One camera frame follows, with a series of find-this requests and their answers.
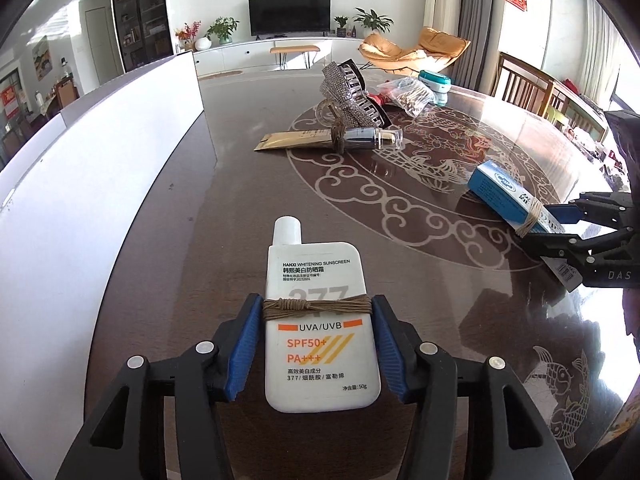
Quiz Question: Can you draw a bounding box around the white door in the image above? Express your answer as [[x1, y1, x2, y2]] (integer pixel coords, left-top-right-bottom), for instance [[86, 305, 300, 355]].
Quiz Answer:
[[85, 7, 123, 86]]

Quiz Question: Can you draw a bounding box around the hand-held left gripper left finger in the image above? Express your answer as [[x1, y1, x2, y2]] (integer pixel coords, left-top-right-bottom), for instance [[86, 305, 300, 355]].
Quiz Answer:
[[61, 294, 266, 480]]

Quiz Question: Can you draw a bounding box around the gold cosmetic tube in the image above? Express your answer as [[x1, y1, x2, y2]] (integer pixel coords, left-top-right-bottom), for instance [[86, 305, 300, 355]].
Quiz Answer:
[[253, 126, 403, 153]]

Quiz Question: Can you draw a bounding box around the green potted plant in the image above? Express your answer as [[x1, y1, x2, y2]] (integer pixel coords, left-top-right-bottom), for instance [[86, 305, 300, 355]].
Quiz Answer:
[[206, 16, 240, 45]]

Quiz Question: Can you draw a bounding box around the wooden dining chair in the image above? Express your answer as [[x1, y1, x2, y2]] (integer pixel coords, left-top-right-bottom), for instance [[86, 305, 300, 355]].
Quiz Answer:
[[492, 52, 556, 111]]

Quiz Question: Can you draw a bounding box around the white sheer curtain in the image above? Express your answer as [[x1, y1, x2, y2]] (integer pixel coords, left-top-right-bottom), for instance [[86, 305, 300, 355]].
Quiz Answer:
[[582, 0, 626, 111]]

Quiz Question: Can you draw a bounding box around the black television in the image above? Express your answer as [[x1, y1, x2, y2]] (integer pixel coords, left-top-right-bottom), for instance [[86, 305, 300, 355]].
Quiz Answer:
[[248, 0, 332, 37]]

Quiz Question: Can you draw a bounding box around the orange lounge chair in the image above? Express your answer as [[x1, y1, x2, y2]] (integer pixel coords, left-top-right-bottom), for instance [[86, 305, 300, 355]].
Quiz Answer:
[[359, 26, 471, 76]]

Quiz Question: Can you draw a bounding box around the blue and white carton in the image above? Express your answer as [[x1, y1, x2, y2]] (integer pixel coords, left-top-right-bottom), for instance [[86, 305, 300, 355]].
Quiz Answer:
[[467, 161, 584, 293]]

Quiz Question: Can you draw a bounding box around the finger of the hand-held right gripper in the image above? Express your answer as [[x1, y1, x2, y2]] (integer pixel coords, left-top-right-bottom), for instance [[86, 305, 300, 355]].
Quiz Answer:
[[522, 229, 632, 273], [544, 191, 632, 231]]

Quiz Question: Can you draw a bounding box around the large leafy potted plant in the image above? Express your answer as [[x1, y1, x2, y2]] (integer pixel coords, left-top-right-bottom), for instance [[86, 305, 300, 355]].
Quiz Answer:
[[352, 8, 394, 35]]

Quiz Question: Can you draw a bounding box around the bag of cotton swabs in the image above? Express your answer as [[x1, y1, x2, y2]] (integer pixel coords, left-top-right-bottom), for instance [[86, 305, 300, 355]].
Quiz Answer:
[[376, 77, 435, 120]]

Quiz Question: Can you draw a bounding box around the red flower plant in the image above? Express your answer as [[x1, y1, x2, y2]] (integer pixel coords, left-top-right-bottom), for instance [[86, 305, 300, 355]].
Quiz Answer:
[[176, 21, 202, 52]]

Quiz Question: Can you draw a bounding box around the white sunscreen bottle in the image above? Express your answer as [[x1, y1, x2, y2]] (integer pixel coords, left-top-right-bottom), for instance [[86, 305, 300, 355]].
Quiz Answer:
[[265, 216, 382, 413]]

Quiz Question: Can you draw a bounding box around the framed wall painting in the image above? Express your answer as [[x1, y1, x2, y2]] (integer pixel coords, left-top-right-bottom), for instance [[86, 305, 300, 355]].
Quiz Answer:
[[32, 36, 53, 80]]

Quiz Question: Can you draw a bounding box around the teal round jar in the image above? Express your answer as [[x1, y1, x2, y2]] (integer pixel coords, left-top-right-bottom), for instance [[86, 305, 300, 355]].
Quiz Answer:
[[417, 70, 451, 106]]

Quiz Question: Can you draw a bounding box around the rhinestone hair clip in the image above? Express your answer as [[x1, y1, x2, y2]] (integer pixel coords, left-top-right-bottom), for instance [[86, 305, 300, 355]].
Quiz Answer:
[[315, 60, 393, 129]]

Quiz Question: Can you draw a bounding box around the grey curtain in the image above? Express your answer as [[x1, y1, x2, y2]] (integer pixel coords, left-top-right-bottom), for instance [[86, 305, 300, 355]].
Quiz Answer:
[[457, 0, 506, 96]]

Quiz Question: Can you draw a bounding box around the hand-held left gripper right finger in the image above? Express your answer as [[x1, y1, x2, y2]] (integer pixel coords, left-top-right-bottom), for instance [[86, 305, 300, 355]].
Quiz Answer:
[[370, 295, 573, 480]]

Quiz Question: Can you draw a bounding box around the wooden bench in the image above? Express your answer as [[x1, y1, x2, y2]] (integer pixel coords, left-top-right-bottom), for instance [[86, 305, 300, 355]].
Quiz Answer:
[[270, 44, 321, 68]]

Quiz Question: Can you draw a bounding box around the dark glass display cabinet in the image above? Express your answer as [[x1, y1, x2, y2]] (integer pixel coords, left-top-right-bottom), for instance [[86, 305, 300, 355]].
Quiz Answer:
[[111, 0, 173, 73]]

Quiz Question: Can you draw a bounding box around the red window poster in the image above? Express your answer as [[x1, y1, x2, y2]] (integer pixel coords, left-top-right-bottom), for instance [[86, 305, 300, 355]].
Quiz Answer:
[[0, 85, 18, 121]]

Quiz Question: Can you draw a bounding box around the white television cabinet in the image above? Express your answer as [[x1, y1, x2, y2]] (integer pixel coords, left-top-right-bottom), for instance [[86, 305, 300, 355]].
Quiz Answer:
[[192, 36, 366, 76]]

